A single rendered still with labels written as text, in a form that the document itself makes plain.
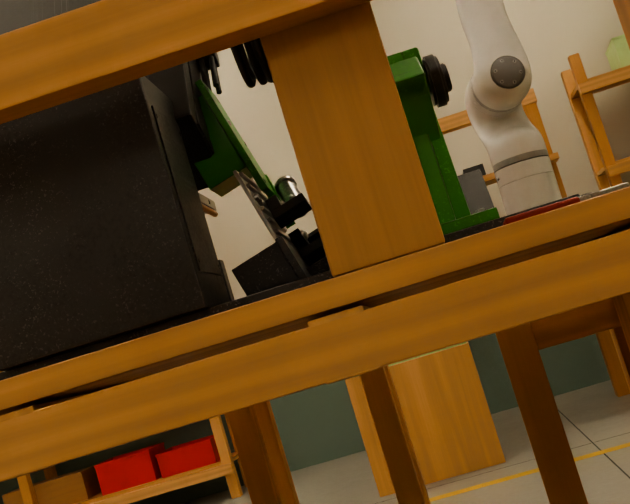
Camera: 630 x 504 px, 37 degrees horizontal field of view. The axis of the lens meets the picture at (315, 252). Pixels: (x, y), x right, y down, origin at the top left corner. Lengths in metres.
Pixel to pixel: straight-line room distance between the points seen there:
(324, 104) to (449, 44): 6.18
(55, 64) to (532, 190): 1.13
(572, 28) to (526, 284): 6.31
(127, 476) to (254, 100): 2.93
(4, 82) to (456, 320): 0.61
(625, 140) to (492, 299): 6.16
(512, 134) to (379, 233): 0.96
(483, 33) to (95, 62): 1.10
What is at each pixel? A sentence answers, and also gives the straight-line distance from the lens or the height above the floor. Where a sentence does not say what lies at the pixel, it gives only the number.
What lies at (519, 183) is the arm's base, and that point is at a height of 1.01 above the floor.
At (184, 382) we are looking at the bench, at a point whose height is 0.81.
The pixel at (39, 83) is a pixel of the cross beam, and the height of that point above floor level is 1.20.
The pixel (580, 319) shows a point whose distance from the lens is 1.93.
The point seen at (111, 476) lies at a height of 0.38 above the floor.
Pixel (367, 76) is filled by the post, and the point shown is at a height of 1.10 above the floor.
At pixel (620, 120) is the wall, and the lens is 7.28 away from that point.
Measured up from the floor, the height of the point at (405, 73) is 1.12.
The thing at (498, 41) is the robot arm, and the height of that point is 1.31.
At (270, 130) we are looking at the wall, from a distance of 7.30.
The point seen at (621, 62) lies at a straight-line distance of 6.80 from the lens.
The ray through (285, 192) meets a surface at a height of 1.07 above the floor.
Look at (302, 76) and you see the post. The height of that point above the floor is 1.12.
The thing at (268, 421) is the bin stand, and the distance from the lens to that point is 2.13.
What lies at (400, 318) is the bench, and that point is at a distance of 1.12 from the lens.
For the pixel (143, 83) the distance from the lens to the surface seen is 1.34.
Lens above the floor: 0.80
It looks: 6 degrees up
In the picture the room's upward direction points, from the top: 17 degrees counter-clockwise
